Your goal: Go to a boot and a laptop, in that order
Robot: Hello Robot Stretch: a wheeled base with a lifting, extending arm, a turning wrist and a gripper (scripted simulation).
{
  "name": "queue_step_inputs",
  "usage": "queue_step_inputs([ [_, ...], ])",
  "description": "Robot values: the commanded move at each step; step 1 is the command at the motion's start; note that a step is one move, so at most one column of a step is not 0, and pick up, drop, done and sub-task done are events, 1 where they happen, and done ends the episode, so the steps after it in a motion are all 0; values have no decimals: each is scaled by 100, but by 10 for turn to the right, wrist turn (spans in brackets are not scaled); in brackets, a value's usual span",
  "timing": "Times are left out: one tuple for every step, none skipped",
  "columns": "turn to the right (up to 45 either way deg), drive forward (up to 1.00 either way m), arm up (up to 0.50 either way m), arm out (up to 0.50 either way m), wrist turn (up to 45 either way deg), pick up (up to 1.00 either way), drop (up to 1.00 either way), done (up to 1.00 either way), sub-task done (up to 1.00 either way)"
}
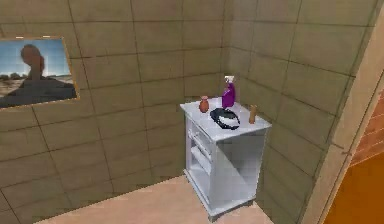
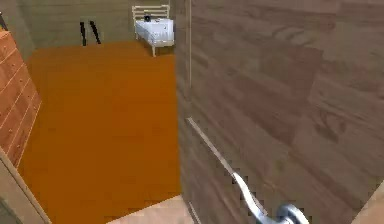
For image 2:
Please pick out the black stick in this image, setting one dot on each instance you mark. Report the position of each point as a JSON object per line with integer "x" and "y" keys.
{"x": 95, "y": 32}
{"x": 83, "y": 34}

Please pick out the brown wooden room door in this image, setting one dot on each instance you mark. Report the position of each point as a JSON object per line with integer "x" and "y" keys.
{"x": 283, "y": 100}

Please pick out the white metal frame bed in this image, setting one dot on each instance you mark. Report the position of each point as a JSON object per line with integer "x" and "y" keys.
{"x": 155, "y": 31}

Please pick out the small black object on bed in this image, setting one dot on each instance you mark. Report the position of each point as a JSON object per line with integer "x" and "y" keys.
{"x": 147, "y": 17}

